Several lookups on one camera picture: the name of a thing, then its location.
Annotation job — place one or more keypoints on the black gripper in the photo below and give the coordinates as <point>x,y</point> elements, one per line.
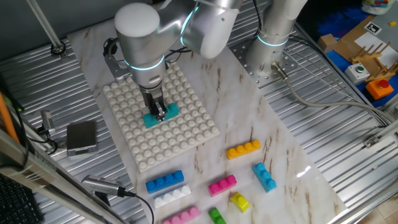
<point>152,96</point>

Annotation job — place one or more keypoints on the teal four-stud block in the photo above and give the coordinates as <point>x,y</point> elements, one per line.
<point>172,111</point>

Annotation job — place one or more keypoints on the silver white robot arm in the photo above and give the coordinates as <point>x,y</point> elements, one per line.
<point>140,40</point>

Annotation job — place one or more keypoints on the white studded baseplate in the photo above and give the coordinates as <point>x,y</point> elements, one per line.
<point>174,140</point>

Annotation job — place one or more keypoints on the blue four-stud block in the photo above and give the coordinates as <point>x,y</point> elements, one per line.
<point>164,183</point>

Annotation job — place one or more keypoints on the marble pattern board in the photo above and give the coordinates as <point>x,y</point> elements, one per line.
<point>236,102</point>

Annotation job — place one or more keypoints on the silver digital scale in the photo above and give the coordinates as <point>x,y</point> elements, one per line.
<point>81,137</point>

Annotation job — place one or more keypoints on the white four-stud block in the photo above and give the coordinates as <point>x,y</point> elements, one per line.
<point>172,196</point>

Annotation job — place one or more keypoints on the orange four-stud block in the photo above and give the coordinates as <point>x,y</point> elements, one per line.
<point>242,150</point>

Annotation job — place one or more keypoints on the magenta three-stud block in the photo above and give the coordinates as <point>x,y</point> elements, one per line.
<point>222,186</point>

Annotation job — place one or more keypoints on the pink four-stud block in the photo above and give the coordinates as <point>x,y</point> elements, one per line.
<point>183,216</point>

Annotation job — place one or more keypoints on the green two-stud block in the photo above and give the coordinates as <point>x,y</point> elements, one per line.
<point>216,217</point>

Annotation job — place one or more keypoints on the yellow two-stud block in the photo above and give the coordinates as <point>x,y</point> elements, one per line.
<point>239,202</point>

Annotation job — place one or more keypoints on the light blue three-stud block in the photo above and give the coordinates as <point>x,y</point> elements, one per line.
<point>264,179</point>

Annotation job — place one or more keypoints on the aluminium tripod pole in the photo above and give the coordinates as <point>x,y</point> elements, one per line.
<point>45,26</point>

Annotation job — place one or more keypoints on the orange pole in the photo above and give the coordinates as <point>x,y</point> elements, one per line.
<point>7,119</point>

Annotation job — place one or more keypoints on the black keyboard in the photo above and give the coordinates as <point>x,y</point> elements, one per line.
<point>15,202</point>

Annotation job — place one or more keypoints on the small cardboard box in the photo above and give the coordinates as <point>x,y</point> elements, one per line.
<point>326,43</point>

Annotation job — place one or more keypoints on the brown cardboard sheet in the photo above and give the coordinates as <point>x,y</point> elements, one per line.
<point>346,49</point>

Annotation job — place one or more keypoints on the white box green button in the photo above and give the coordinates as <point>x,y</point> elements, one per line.
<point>357,74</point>

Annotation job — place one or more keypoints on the wooden peg rack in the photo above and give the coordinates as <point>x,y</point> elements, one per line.
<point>367,57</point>

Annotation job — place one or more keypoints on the white paper sheet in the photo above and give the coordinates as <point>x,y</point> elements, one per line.
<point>363,40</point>

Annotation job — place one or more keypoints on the orange box red button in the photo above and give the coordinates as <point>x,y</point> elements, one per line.
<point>379,90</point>

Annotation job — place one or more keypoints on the black white marker tag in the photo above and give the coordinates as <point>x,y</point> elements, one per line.
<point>372,28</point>

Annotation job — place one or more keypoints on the clear container colourful contents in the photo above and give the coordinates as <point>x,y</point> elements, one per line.
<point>377,6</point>

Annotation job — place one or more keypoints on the grey studded board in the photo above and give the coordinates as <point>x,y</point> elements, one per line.
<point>390,35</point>

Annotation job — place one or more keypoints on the tiny yellow brick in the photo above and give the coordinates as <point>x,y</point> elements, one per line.
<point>392,23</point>

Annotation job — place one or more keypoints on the silver camera on stand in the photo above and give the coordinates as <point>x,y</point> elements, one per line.
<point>102,185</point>

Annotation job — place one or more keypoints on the perforated robot base plate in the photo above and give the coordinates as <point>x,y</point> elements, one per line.
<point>248,70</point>

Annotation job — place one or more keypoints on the small silver camera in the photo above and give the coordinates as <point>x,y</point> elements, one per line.
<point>47,121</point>

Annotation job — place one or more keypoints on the aluminium frame beam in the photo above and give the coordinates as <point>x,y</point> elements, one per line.
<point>46,177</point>

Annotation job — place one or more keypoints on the small aluminium corner bracket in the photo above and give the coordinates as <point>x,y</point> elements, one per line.
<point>372,142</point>

